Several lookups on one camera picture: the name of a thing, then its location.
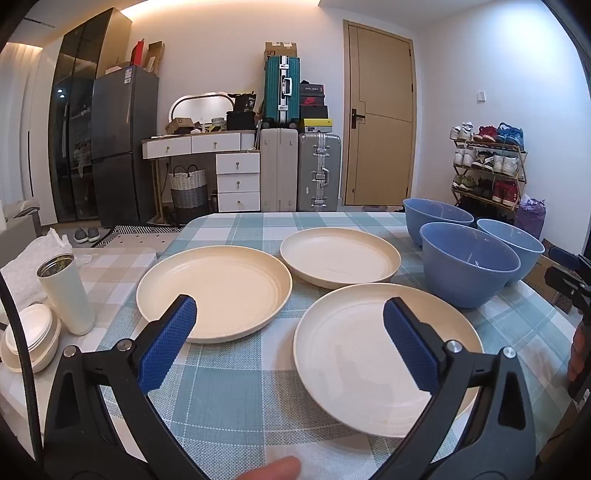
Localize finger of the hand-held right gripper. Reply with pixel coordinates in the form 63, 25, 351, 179
544, 267, 581, 301
551, 247, 580, 268

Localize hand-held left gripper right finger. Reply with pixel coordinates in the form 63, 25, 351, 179
382, 298, 539, 480

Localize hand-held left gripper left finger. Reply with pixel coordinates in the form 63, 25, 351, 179
44, 294, 208, 480

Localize light blue bowl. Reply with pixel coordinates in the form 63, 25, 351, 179
476, 218, 546, 287

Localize cream plate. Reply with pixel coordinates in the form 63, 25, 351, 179
136, 246, 293, 343
280, 227, 402, 290
294, 283, 485, 438

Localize person's right hand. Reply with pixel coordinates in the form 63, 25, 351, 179
567, 318, 588, 384

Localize person's left hand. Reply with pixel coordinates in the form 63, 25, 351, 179
233, 456, 303, 480

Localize printed cardboard box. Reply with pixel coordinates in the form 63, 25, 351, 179
526, 237, 583, 315

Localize purple bag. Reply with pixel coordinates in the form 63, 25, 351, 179
515, 196, 546, 241

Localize beige checked cloth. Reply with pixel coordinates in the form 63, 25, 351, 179
0, 247, 160, 444

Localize teal checked tablecloth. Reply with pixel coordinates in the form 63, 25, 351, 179
92, 211, 583, 480

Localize white tumbler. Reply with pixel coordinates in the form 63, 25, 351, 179
37, 253, 96, 336

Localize shoe rack with shoes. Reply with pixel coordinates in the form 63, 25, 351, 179
450, 121, 526, 207

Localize grey white woven basket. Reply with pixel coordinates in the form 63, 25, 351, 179
170, 165, 208, 224

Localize white plastic wrap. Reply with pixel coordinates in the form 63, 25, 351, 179
0, 227, 93, 319

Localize silver suitcase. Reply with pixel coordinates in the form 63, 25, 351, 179
298, 133, 342, 212

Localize white vanity desk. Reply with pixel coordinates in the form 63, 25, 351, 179
141, 130, 257, 217

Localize white suitcase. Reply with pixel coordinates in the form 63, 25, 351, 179
260, 128, 298, 213

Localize grey refrigerator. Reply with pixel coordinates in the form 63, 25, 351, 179
91, 67, 160, 228

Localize tan wooden door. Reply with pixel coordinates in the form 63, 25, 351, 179
342, 19, 419, 207

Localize oval vanity mirror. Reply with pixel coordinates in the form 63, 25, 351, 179
168, 93, 236, 132

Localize black bag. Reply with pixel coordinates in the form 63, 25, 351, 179
226, 92, 257, 131

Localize black glass cabinet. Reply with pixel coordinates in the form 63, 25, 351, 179
48, 7, 132, 222

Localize white curtain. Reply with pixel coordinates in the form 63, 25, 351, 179
0, 41, 61, 204

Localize green suitcase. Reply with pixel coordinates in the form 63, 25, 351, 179
263, 56, 301, 127

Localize flat cardboard box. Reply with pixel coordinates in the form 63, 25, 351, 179
147, 41, 165, 75

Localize black cable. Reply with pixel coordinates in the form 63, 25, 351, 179
0, 272, 41, 464

